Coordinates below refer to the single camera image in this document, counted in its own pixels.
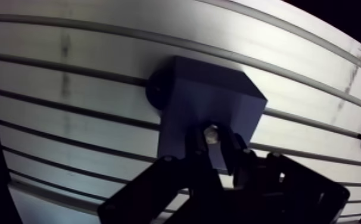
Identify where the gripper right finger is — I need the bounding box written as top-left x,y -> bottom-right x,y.
217,123 -> 351,224

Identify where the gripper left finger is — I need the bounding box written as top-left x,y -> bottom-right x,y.
97,125 -> 226,224

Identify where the steel bolt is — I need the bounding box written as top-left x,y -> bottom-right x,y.
203,124 -> 220,145

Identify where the dark blue-grey block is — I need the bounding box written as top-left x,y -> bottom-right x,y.
145,55 -> 268,176

